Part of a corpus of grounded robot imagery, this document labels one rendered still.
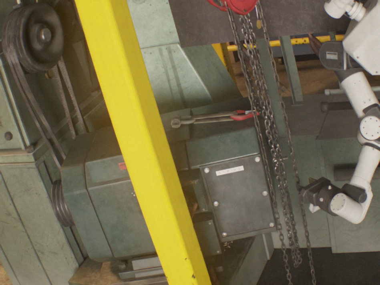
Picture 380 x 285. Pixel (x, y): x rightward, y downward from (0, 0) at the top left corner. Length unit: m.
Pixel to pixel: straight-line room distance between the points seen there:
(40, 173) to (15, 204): 0.28
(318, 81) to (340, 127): 2.25
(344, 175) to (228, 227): 0.54
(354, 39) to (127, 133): 0.73
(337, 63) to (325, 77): 2.89
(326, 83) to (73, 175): 2.86
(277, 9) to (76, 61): 1.01
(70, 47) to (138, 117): 1.28
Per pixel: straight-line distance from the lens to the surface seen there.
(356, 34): 1.82
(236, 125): 2.15
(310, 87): 4.68
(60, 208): 2.42
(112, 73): 1.56
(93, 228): 2.28
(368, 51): 1.81
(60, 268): 2.81
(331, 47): 1.95
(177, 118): 2.17
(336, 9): 1.82
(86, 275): 2.61
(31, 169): 2.50
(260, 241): 2.75
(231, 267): 2.38
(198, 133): 2.17
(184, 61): 2.62
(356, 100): 1.93
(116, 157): 2.11
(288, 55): 2.79
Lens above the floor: 1.69
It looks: 23 degrees down
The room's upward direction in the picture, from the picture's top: 16 degrees counter-clockwise
